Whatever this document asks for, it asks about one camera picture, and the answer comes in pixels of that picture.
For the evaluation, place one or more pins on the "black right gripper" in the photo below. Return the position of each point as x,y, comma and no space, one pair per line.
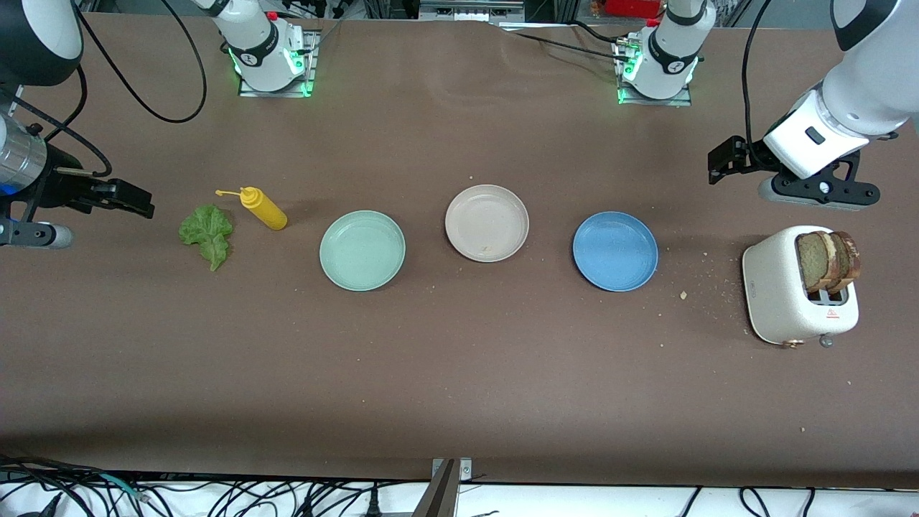
63,188

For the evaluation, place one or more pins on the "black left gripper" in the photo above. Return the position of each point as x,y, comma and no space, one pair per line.
747,157

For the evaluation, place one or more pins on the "green lettuce leaf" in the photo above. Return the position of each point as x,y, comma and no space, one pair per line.
208,231

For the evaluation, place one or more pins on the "brown bread slice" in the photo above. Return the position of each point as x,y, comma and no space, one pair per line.
813,260
848,255

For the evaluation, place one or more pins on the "yellow squeeze bottle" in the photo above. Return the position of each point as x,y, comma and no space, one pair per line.
266,210

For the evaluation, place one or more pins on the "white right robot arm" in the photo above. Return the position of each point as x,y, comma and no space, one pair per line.
258,50

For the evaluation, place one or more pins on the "blue plate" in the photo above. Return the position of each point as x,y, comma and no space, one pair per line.
615,251

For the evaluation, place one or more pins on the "mint green plate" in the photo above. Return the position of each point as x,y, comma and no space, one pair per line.
362,250

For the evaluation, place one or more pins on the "beige plate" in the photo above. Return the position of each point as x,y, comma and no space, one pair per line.
487,222

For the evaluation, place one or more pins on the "white toaster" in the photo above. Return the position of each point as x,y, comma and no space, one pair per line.
775,287

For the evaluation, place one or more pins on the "red box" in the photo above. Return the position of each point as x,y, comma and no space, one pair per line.
632,7

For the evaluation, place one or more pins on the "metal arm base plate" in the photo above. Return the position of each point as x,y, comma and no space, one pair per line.
686,100
310,68

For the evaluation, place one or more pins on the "aluminium frame equipment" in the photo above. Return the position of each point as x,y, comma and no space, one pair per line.
470,8

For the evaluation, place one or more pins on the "metal table edge bracket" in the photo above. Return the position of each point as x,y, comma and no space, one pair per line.
449,474

